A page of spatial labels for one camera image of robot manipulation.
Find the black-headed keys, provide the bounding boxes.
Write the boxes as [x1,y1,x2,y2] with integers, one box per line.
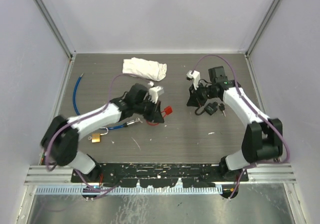
[218,103,226,117]

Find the black padlock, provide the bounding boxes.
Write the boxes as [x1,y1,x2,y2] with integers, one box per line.
[194,102,218,116]

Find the blue cable lock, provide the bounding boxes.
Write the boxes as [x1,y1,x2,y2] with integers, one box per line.
[72,73,142,132]

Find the slotted cable duct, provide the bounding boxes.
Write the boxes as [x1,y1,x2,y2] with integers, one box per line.
[35,184,223,195]

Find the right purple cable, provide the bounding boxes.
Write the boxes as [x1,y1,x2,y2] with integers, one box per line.
[193,54,292,201]

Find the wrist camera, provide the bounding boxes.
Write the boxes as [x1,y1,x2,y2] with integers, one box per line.
[147,81,165,104]
[186,70,201,90]

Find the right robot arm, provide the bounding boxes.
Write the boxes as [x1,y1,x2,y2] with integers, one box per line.
[186,66,283,181]

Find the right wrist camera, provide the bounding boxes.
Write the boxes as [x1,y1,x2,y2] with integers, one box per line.
[186,70,201,90]

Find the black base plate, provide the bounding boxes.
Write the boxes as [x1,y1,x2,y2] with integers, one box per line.
[71,161,251,189]

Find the brass padlock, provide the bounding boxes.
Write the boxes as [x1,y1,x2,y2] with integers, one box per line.
[87,127,109,143]

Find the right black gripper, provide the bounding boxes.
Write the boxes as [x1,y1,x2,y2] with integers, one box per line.
[186,81,218,108]

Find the red cable padlock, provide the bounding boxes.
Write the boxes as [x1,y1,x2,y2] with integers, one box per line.
[146,105,173,126]

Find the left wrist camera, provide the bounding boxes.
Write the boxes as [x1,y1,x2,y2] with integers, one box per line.
[147,81,165,104]

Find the aluminium frame rail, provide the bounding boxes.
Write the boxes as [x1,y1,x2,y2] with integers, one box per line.
[24,164,297,186]

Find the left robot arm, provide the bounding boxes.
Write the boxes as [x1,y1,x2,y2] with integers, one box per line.
[40,83,164,182]

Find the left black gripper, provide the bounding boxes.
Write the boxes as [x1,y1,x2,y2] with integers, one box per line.
[133,96,164,122]

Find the white crumpled cloth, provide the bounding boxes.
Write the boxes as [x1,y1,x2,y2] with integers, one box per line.
[122,57,168,82]

